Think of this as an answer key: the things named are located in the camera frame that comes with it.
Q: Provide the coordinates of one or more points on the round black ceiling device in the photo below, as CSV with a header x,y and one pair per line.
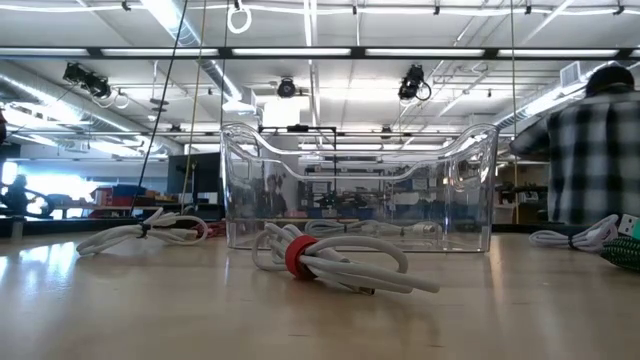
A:
x,y
286,88

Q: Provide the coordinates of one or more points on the black monitor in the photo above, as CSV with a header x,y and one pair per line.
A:
x,y
200,175

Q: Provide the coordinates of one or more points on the clear plastic bin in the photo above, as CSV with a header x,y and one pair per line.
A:
x,y
480,210

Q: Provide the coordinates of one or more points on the blue box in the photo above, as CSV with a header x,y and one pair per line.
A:
x,y
129,190

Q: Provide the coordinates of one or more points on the red box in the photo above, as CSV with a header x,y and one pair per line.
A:
x,y
102,197

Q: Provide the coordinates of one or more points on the person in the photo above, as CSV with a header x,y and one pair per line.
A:
x,y
17,195
595,160

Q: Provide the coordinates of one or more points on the silver air duct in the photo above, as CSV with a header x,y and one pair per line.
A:
x,y
185,35
50,97

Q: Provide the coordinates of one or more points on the black ceiling light rail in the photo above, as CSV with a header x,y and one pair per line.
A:
x,y
92,51

